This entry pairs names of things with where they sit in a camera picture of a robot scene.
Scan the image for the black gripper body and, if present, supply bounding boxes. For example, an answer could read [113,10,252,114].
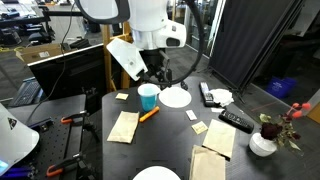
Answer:
[141,49,173,73]

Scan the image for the orange marker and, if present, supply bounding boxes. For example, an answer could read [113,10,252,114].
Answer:
[138,106,161,124]

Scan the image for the blue plastic cup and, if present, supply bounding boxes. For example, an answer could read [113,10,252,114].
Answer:
[137,83,162,113]

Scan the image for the white paper plate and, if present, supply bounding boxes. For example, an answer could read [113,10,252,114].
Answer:
[158,86,193,109]
[132,165,182,180]

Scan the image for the yellow sticky note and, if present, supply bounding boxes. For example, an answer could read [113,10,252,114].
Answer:
[115,92,130,101]
[191,120,209,136]

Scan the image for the long black remote control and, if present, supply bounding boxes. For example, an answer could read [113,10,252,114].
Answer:
[199,81,216,108]

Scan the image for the small white pink card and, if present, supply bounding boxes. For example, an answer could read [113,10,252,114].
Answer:
[185,109,198,122]

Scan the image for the crumpled white tissue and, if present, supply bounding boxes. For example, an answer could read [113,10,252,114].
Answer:
[209,88,235,108]

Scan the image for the small white paper slip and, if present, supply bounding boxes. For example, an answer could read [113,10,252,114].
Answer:
[210,106,226,114]

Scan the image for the brown paper napkin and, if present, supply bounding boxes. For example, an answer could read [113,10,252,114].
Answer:
[188,144,227,180]
[106,110,141,145]
[202,118,237,160]

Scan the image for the large black monitor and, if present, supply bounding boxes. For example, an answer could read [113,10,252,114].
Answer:
[27,42,113,101]

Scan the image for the wide black remote control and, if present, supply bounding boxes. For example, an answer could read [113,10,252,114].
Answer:
[218,109,255,135]

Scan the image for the black divider panel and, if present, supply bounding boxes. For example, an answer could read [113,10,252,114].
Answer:
[207,0,306,90]

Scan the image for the black orange bar clamp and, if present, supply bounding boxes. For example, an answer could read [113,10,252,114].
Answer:
[60,110,90,125]
[45,152,86,178]

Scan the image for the blue plastic bin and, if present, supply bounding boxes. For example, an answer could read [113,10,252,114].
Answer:
[265,76,298,100]

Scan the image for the dark rose flower bunch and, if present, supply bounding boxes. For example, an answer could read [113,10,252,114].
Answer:
[259,101,313,158]

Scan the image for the cardboard box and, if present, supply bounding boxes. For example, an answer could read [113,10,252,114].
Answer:
[14,42,64,65]

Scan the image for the white round vase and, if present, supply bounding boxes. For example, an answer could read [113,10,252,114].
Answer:
[249,132,278,158]

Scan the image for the black perforated breadboard table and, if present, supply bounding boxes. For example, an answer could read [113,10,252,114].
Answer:
[6,94,88,180]

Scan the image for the small black device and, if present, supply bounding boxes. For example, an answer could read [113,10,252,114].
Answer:
[28,116,55,133]

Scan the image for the black keyboard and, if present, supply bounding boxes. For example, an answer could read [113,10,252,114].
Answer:
[7,77,44,108]

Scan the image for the black background workbench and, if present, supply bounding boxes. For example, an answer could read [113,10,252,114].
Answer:
[0,0,93,46]

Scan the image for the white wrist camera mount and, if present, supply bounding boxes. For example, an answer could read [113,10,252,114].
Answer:
[106,37,149,82]

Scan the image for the black camera stand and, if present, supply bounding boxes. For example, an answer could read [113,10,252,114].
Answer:
[80,86,102,143]

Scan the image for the thin black hanging cable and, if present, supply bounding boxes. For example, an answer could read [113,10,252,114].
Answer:
[25,0,78,125]

